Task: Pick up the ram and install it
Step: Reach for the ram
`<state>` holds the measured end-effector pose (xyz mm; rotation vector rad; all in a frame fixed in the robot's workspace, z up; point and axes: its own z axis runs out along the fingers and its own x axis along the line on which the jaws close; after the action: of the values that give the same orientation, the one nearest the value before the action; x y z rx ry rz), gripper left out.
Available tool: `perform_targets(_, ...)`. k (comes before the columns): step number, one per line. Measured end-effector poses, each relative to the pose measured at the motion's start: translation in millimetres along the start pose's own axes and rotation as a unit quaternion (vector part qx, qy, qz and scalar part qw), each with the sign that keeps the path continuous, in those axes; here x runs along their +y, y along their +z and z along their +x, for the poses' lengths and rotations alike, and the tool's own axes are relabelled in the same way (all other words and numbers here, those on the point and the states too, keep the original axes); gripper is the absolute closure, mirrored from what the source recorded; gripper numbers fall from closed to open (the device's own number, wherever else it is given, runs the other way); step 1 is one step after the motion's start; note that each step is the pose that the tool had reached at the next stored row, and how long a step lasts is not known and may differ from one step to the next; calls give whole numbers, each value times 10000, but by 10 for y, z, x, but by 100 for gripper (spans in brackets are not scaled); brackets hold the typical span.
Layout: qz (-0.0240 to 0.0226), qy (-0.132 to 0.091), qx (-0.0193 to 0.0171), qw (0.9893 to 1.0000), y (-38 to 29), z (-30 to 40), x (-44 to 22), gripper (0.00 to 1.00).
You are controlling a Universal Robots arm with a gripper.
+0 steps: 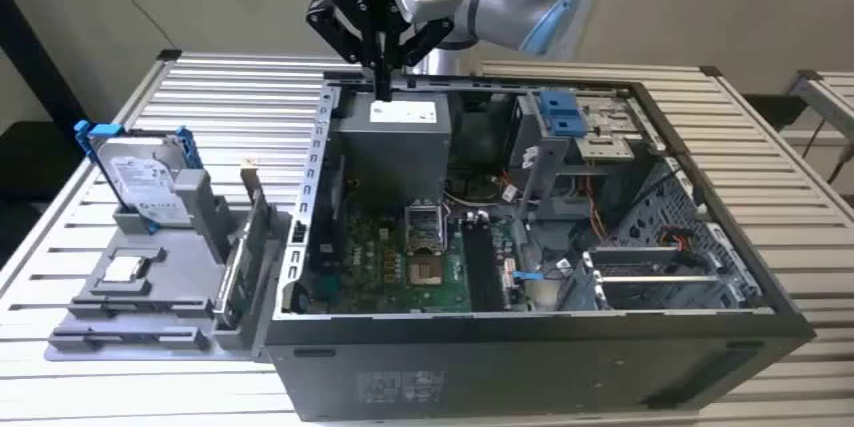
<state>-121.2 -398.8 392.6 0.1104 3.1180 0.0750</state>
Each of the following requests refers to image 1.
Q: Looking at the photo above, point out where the silver expansion slot cover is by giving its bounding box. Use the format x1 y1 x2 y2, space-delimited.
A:
599 274 722 284
589 246 682 256

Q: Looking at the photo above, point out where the metal socket cover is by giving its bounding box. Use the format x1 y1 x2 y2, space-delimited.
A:
404 199 447 254

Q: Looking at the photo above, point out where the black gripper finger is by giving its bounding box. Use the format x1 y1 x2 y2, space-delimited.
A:
381 16 452 101
305 0 387 101

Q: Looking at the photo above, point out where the CPU socket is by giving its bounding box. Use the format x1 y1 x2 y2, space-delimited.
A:
407 257 447 288

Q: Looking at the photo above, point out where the blue-tipped wire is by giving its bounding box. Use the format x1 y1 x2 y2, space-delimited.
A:
511 269 568 282

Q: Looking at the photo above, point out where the orange red wire plug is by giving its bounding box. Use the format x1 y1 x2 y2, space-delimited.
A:
659 227 690 253

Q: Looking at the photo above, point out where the power supply wire bundle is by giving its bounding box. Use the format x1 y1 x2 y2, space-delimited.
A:
439 171 528 213

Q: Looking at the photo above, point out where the silver hard disk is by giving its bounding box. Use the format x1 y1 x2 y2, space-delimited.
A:
89 134 195 226

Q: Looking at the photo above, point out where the black RAM slot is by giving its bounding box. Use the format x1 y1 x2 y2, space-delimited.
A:
483 219 505 312
463 219 480 312
476 219 497 312
469 219 488 312

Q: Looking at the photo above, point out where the grey parts rack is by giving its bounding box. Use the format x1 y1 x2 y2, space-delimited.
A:
42 169 295 363

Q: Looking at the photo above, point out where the grey power supply unit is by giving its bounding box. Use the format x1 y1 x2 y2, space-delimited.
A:
331 91 455 208

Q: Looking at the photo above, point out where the blue disk carrier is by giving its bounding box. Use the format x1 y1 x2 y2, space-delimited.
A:
70 119 201 238

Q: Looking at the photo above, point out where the RAM stick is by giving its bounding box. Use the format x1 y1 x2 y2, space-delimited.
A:
52 328 200 338
69 298 209 309

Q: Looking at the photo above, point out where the blue drive bay latch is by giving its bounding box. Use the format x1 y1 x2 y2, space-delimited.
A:
537 90 587 138

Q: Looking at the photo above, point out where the silver CPU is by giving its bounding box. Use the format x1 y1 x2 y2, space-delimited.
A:
102 255 146 282

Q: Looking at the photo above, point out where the orange wire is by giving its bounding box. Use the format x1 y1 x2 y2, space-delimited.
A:
583 174 608 241

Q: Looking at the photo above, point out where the wire locking lever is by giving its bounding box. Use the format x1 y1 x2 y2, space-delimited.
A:
437 199 452 254

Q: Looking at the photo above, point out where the metal drive cage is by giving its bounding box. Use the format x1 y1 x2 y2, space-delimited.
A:
505 89 659 221

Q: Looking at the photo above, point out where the graphics card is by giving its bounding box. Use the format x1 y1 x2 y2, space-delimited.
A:
216 156 272 333

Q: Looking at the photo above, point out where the green motherboard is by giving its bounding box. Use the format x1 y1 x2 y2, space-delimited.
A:
303 206 535 316

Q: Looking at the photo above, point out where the black PC case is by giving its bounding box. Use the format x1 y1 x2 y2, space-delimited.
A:
263 69 816 423

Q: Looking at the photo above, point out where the metal slat side table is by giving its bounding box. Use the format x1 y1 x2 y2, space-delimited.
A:
776 69 854 148

